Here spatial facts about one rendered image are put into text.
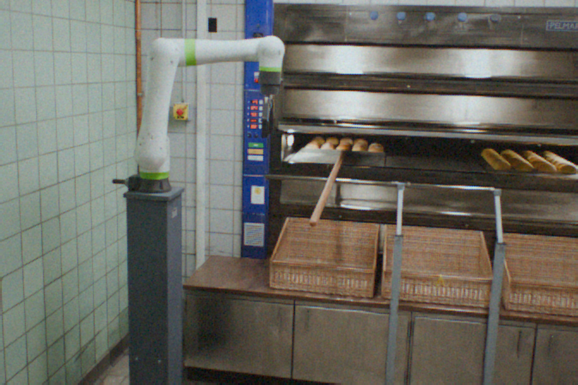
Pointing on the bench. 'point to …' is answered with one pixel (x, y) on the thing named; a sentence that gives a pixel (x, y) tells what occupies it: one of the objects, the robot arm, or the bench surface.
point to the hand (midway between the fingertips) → (267, 133)
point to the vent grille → (254, 234)
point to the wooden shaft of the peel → (326, 192)
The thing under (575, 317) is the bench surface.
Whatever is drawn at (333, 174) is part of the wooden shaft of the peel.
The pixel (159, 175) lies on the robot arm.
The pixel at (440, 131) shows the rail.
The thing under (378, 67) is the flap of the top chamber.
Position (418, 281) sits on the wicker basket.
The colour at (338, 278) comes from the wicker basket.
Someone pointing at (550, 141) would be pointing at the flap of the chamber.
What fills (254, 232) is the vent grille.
